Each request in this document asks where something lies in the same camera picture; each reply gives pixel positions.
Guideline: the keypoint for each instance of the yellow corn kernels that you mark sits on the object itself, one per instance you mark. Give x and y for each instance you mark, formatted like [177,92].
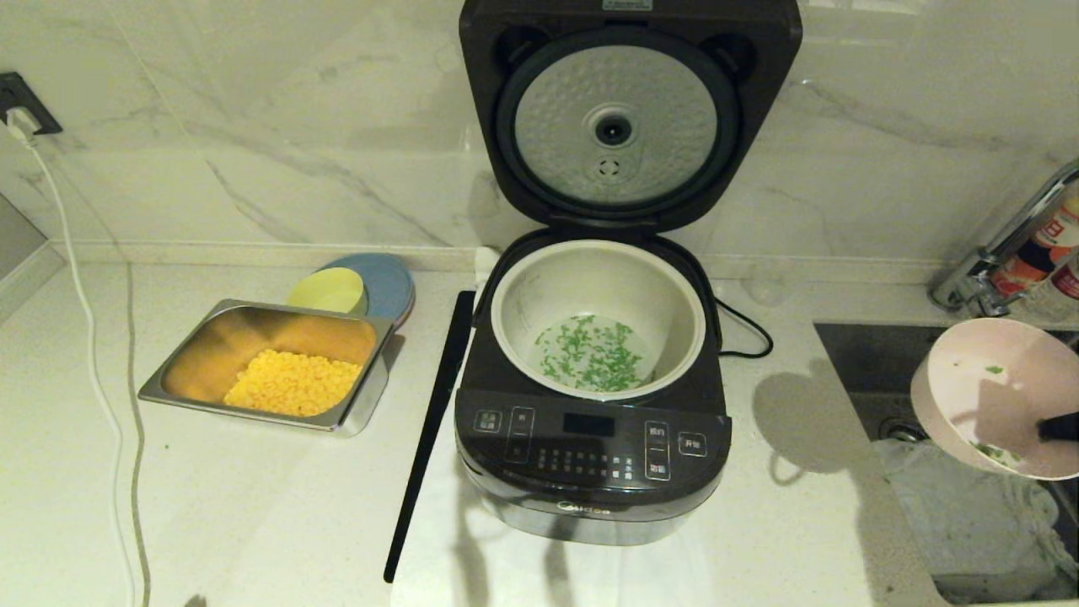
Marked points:
[291,384]

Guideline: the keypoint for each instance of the metal sink drain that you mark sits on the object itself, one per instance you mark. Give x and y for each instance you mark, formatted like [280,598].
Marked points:
[897,432]

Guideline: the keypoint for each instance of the clear bottle with red label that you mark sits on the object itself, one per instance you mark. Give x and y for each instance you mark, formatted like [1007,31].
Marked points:
[1065,287]

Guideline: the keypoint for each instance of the blue plate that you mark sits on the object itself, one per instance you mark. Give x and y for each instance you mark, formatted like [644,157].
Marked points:
[393,285]

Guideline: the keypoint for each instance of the chopped green onions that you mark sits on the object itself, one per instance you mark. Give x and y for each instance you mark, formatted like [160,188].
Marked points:
[590,358]

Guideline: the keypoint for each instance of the chrome faucet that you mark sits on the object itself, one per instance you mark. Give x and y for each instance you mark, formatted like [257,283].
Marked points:
[978,291]

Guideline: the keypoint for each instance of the long black flat strip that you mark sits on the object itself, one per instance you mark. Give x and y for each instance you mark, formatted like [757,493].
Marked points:
[430,430]

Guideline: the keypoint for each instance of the black rice cooker base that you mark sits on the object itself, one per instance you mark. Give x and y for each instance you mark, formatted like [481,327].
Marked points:
[590,506]

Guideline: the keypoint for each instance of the pink bowl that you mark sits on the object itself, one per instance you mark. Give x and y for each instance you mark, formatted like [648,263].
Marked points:
[978,396]

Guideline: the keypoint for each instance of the clear glass cup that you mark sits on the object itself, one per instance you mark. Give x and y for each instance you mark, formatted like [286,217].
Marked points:
[765,285]

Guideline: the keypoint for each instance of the black wall socket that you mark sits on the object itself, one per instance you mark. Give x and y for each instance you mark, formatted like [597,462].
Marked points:
[15,88]

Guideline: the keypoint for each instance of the pale yellow plate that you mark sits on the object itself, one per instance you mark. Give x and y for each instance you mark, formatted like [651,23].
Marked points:
[327,291]

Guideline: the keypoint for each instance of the grey white dish cloth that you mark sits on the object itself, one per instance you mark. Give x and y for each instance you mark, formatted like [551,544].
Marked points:
[952,523]

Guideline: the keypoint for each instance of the orange bottle with red label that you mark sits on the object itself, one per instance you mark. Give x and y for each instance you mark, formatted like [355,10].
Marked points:
[1054,236]

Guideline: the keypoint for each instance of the white inner pot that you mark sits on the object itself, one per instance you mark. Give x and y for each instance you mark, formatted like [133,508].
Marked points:
[666,295]

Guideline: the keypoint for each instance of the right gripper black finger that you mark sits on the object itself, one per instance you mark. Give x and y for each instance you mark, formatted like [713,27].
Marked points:
[1062,429]

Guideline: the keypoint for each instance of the stainless steel food pan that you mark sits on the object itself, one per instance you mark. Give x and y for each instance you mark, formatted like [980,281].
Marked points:
[212,337]

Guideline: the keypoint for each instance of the white wall plug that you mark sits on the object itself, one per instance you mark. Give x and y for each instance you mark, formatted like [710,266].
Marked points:
[20,125]

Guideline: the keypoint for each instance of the black rice cooker lid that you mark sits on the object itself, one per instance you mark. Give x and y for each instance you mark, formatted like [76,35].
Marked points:
[641,101]

